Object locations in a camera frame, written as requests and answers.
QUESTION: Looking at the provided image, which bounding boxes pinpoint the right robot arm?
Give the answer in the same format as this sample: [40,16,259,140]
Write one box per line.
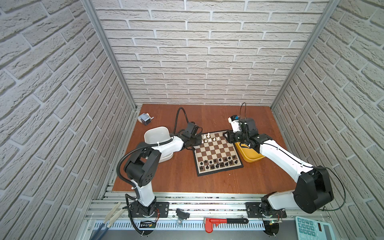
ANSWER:
[224,115,334,218]

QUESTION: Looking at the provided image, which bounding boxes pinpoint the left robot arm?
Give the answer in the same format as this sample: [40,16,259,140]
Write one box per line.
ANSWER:
[116,122,202,217]

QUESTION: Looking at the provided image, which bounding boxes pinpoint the folding chess board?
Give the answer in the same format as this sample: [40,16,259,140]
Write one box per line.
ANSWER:
[194,131,244,177]

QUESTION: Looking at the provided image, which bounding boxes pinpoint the yellow plastic bin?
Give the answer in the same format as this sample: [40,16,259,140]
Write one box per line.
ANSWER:
[235,143,264,163]

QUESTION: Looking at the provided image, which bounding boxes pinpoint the white plastic bin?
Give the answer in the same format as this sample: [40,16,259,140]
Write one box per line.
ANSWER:
[144,127,171,144]

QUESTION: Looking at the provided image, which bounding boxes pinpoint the grey pencil sharpener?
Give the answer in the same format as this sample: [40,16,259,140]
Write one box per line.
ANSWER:
[138,113,154,126]

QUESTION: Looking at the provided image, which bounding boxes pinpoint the red black clamp tool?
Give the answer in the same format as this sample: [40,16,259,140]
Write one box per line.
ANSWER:
[204,217,250,234]

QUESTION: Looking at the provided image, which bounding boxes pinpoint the teal calculator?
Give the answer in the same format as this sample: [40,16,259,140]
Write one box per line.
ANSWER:
[295,216,336,240]

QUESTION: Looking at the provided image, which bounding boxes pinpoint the small black bracket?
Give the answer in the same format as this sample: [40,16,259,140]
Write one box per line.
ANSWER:
[176,208,190,228]

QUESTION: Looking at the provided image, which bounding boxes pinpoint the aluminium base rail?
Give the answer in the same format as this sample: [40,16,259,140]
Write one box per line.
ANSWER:
[85,192,332,231]

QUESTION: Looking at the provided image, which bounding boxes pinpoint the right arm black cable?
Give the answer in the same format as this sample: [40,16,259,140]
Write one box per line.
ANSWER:
[239,102,347,212]

